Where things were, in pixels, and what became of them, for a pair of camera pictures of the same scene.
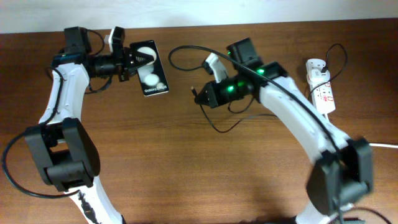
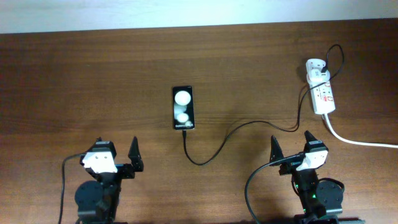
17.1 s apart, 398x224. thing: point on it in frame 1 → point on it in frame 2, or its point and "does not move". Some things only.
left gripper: [129, 68] → [127, 169]
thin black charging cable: [270, 115] → [288, 129]
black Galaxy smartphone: [151, 74] → [183, 107]
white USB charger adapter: [315, 76] does not move
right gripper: [211, 89] → [289, 165]
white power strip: [321, 93] does not move
